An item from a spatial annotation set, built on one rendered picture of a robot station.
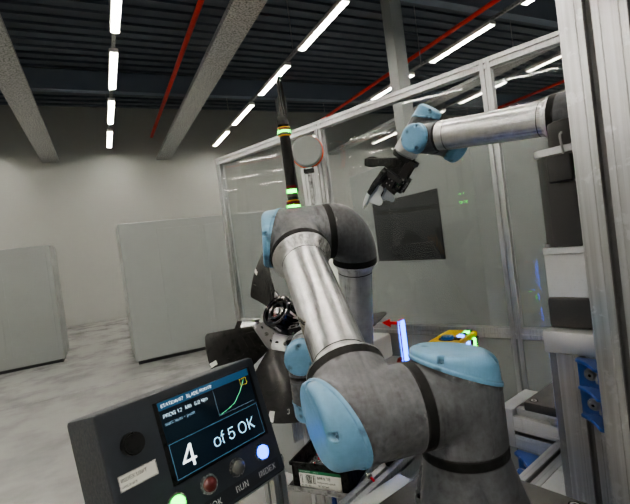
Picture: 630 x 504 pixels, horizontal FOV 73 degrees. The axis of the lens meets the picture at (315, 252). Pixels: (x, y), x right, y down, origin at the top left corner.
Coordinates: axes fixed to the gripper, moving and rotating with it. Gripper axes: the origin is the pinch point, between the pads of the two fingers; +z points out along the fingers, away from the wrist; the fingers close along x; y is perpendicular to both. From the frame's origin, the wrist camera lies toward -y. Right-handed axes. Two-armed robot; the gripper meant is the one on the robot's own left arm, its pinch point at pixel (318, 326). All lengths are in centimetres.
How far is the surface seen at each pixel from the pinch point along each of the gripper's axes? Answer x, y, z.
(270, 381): 13.5, 18.5, 0.2
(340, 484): 34.4, 1.0, -25.6
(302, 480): 33.8, 10.9, -21.7
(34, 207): -294, 764, 948
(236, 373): -7, 8, -62
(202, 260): -43, 208, 518
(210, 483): 5, 12, -72
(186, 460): 1, 14, -72
